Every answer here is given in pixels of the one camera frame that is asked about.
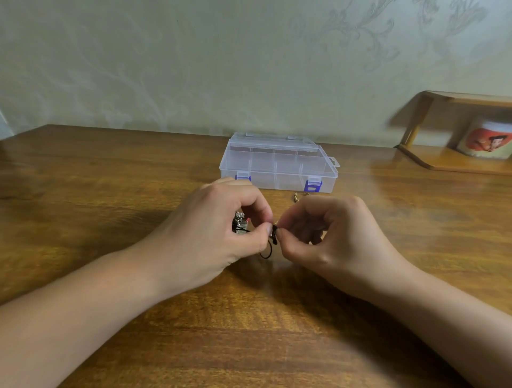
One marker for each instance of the clear plastic organizer box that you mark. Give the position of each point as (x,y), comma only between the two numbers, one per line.
(276,162)

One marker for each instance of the person's right hand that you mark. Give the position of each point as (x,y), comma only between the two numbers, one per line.
(348,244)

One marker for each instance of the white printed mug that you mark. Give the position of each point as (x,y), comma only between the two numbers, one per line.
(486,138)

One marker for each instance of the person's right forearm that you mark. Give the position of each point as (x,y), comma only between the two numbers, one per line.
(456,332)

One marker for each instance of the person's left hand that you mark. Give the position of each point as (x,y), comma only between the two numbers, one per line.
(196,240)

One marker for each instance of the wooden shelf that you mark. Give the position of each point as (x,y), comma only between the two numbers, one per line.
(452,158)

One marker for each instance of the person's left forearm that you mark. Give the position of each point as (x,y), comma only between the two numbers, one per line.
(68,328)

